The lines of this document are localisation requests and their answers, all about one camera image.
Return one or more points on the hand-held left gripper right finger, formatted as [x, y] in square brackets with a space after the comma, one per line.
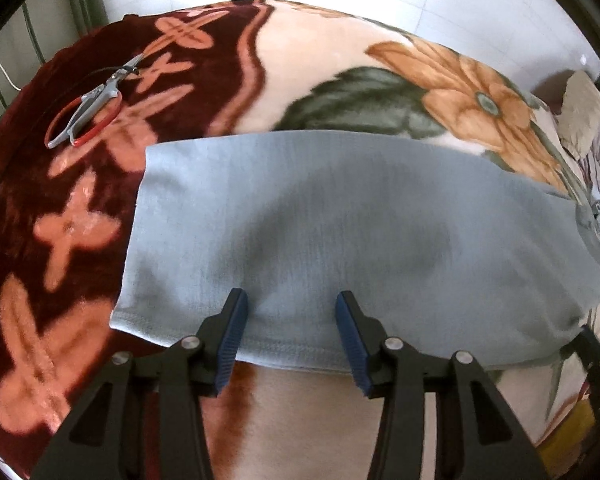
[352, 340]

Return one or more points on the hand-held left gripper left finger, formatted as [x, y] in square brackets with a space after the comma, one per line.
[232, 330]

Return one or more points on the grey pants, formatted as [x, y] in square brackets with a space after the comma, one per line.
[355, 220]

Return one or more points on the red loop band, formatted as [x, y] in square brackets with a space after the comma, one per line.
[107, 121]

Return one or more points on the floral plush blanket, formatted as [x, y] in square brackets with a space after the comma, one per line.
[290, 75]

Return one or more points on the beige padded jacket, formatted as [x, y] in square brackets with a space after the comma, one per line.
[582, 110]

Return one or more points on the grey scissors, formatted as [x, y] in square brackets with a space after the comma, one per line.
[95, 95]

